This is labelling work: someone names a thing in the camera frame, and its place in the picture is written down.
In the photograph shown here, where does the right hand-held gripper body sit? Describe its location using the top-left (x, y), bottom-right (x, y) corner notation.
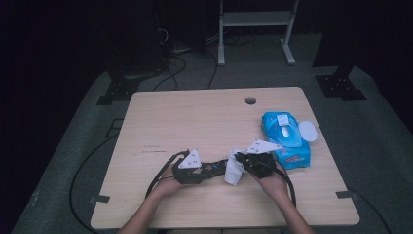
top-left (242, 139), bottom-right (282, 179)

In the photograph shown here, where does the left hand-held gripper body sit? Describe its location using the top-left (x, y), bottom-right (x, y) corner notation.
top-left (170, 148), bottom-right (204, 185)

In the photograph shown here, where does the white wet wipe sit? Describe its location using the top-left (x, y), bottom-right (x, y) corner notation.
top-left (223, 147), bottom-right (249, 186)

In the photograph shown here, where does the blue wet wipes pack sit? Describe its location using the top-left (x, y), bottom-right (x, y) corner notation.
top-left (261, 111), bottom-right (319, 171)

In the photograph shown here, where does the person's right hand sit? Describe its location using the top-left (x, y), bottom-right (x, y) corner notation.
top-left (251, 162), bottom-right (295, 203)

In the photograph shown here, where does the person's left hand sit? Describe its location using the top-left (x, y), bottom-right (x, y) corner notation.
top-left (147, 164), bottom-right (188, 199)

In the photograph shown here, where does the black tape square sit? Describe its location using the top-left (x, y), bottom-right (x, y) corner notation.
top-left (104, 118), bottom-right (125, 138)

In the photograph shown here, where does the gray tape strip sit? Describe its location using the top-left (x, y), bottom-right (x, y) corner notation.
top-left (89, 194), bottom-right (111, 205)
top-left (335, 190), bottom-right (359, 200)

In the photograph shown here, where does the black stand base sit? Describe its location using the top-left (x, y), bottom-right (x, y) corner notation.
top-left (95, 76), bottom-right (141, 106)
top-left (314, 64), bottom-right (368, 101)

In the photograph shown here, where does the dark equipment cabinet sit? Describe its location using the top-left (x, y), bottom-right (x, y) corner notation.
top-left (106, 0), bottom-right (171, 77)

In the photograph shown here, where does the white metal stand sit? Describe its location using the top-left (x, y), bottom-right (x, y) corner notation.
top-left (217, 0), bottom-right (300, 67)

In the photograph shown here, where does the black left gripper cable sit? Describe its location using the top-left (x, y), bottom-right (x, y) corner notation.
top-left (144, 149), bottom-right (191, 199)

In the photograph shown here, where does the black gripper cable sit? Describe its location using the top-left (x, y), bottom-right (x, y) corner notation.
top-left (269, 160), bottom-right (297, 208)
top-left (144, 149), bottom-right (191, 199)

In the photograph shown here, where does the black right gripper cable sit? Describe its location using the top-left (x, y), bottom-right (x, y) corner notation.
top-left (269, 160), bottom-right (297, 208)

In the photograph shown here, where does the black floor cable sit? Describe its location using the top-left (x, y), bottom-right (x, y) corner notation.
top-left (345, 185), bottom-right (394, 234)
top-left (206, 51), bottom-right (219, 91)
top-left (152, 55), bottom-right (188, 92)
top-left (68, 136), bottom-right (113, 234)

